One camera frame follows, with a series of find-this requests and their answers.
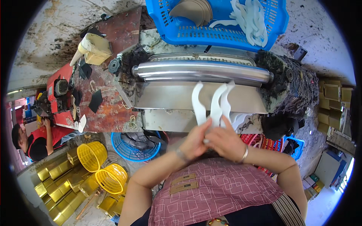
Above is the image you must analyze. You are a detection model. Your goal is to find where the red bench machine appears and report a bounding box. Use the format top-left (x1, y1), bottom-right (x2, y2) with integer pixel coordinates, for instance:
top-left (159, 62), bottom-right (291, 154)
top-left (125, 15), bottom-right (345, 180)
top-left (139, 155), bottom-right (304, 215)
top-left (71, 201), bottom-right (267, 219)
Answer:
top-left (32, 63), bottom-right (76, 129)

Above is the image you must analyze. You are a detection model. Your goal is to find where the heap of coloured cartons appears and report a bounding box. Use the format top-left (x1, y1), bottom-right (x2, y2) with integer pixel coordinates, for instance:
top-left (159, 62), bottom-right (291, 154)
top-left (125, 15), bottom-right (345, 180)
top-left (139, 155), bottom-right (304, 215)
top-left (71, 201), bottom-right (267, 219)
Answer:
top-left (302, 173), bottom-right (325, 201)

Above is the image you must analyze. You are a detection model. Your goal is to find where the person's body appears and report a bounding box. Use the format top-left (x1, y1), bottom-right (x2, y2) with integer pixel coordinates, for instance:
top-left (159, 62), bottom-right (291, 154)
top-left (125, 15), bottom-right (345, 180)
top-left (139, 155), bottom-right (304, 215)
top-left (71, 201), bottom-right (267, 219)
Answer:
top-left (118, 157), bottom-right (309, 226)

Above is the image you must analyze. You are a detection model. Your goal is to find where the yellow plastic basket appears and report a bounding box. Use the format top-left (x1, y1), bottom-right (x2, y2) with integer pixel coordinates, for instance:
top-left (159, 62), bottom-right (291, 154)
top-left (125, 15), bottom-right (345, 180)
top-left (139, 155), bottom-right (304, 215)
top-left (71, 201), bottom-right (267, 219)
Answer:
top-left (95, 163), bottom-right (128, 195)
top-left (77, 141), bottom-right (108, 173)

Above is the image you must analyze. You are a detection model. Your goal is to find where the wooden stick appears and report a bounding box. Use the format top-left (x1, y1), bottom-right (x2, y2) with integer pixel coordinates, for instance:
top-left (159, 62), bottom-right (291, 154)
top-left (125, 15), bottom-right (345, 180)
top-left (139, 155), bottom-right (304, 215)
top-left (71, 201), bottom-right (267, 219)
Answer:
top-left (75, 189), bottom-right (102, 220)

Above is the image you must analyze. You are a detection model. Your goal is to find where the black gear wheel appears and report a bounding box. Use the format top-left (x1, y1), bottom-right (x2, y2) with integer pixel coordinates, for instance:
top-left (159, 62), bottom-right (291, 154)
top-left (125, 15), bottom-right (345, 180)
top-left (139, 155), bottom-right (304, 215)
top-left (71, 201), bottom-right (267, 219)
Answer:
top-left (108, 58), bottom-right (122, 75)

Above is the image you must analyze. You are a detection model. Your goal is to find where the red plastic basket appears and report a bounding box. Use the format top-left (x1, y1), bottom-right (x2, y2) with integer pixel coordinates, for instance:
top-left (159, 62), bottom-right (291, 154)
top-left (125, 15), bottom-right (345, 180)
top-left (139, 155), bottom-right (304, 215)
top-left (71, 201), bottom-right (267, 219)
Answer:
top-left (240, 133), bottom-right (283, 176)

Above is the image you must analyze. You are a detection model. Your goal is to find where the heap of gold boxes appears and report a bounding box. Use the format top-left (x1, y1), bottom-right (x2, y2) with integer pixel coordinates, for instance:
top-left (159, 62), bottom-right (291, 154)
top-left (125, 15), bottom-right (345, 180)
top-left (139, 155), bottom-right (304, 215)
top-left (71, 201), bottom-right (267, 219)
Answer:
top-left (30, 147), bottom-right (127, 226)

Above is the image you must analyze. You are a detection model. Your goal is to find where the small blue plastic basket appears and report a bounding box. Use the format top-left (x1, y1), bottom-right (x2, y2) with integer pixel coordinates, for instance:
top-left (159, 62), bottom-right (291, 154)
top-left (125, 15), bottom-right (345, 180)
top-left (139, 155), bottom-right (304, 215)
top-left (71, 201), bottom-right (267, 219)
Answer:
top-left (283, 136), bottom-right (305, 161)

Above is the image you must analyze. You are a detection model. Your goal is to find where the steel roller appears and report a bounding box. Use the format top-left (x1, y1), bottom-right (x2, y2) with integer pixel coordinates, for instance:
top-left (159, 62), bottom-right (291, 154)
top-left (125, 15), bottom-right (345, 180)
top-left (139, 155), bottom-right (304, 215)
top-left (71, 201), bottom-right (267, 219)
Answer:
top-left (131, 60), bottom-right (274, 86)

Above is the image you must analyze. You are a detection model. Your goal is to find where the cream plastic glue jug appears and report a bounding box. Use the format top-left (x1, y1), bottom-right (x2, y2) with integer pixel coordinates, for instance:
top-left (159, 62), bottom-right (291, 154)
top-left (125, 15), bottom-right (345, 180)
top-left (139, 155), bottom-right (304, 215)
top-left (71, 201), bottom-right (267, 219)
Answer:
top-left (70, 32), bottom-right (113, 67)

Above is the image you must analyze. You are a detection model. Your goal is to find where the person's left hand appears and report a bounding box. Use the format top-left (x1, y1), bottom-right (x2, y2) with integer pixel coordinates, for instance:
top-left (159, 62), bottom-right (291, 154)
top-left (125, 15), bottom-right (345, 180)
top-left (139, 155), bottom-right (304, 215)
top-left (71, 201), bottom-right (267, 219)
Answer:
top-left (179, 118), bottom-right (212, 162)

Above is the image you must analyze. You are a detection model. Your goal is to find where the white curved foam strip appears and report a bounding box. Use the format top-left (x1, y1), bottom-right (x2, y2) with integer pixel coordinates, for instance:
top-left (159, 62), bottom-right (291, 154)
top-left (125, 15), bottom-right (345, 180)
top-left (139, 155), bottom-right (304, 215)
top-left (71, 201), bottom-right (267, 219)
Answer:
top-left (220, 80), bottom-right (236, 128)
top-left (210, 84), bottom-right (228, 128)
top-left (191, 81), bottom-right (208, 127)

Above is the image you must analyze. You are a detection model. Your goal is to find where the blue and white cabinet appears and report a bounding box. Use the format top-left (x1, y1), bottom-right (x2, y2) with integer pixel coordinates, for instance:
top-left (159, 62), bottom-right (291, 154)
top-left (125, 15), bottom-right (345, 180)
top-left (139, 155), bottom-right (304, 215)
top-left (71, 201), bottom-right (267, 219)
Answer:
top-left (315, 150), bottom-right (347, 187)

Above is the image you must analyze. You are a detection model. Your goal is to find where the blue plastic crate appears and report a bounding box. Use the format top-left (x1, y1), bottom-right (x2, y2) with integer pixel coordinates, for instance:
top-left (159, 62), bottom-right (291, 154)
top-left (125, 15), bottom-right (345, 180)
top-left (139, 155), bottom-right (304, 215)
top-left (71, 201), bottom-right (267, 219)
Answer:
top-left (145, 0), bottom-right (290, 53)

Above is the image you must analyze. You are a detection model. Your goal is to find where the glue-crusted roller machine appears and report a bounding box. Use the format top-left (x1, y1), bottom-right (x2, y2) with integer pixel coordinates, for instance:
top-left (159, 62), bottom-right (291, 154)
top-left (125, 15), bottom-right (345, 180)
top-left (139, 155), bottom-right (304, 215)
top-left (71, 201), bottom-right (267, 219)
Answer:
top-left (114, 45), bottom-right (320, 134)

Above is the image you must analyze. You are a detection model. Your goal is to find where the blue round basket with scraps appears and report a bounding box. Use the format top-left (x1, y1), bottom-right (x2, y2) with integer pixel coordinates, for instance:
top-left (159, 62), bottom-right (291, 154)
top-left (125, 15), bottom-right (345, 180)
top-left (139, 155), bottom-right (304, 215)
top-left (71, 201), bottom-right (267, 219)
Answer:
top-left (110, 132), bottom-right (162, 163)

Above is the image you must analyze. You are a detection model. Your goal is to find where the stack of cardboard boxes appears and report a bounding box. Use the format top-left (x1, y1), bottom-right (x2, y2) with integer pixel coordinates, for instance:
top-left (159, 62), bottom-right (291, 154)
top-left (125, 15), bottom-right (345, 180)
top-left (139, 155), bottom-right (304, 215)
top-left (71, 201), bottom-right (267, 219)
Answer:
top-left (317, 79), bottom-right (354, 137)

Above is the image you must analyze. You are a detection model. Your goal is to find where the white cut sheet piece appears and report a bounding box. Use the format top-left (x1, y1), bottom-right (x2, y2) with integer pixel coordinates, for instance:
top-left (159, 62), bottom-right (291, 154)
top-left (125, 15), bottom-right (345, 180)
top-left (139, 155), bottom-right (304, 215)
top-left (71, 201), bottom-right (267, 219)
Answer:
top-left (77, 114), bottom-right (87, 133)

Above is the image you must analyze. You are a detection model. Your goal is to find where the silver wrist bracelet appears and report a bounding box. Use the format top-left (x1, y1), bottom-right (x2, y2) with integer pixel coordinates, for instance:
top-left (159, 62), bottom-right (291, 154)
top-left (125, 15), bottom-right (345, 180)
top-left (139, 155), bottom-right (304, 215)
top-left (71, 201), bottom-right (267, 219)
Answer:
top-left (175, 148), bottom-right (190, 165)

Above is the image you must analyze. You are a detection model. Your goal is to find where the dark metal block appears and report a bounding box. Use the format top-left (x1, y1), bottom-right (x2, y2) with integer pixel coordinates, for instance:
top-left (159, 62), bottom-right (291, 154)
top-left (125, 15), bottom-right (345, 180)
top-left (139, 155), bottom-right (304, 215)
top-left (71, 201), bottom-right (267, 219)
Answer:
top-left (294, 46), bottom-right (308, 61)

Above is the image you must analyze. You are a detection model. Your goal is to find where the black cloth bundle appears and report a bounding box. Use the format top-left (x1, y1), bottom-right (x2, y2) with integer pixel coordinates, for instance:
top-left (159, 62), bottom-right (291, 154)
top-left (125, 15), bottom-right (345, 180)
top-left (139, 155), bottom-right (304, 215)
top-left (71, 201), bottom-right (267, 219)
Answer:
top-left (260, 114), bottom-right (305, 141)

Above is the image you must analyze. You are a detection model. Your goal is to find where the black cut sheet piece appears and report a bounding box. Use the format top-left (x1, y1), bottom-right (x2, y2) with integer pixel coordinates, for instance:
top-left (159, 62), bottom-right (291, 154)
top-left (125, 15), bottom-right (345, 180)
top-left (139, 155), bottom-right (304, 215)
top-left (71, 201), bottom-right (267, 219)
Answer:
top-left (88, 89), bottom-right (104, 114)
top-left (78, 60), bottom-right (93, 80)
top-left (72, 89), bottom-right (83, 107)

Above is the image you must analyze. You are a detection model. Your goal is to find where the person's right hand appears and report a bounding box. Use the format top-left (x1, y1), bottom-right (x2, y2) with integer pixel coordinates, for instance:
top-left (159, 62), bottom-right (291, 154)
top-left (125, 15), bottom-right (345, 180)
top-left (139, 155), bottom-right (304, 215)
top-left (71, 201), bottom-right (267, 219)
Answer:
top-left (204, 115), bottom-right (248, 163)

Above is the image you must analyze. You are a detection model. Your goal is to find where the silver bangle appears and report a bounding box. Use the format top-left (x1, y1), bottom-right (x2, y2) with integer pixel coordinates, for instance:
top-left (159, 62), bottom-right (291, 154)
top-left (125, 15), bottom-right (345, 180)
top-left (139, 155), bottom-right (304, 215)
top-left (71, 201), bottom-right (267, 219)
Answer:
top-left (240, 144), bottom-right (249, 164)

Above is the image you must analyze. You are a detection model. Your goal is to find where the stack of tan card pieces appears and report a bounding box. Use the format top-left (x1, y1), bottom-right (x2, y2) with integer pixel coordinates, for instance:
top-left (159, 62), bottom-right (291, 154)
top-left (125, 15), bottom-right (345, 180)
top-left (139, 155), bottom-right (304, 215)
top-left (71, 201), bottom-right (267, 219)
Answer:
top-left (169, 0), bottom-right (213, 27)

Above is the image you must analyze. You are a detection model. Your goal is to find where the pile of white foam strips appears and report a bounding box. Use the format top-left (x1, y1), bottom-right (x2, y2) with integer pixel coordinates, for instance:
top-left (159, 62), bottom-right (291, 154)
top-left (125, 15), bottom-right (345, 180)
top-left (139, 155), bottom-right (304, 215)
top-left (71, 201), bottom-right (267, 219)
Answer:
top-left (209, 0), bottom-right (269, 48)

